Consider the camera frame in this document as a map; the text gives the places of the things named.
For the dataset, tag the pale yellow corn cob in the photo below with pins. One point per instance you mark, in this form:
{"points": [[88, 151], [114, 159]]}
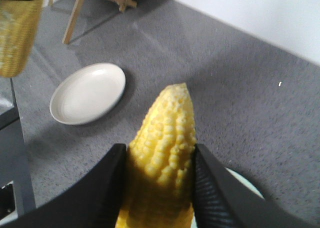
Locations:
{"points": [[19, 20]]}

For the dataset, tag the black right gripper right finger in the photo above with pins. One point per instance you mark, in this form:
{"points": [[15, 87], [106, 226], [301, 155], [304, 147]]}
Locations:
{"points": [[220, 200]]}

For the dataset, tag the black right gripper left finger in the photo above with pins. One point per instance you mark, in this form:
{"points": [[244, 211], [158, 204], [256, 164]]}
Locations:
{"points": [[92, 202]]}

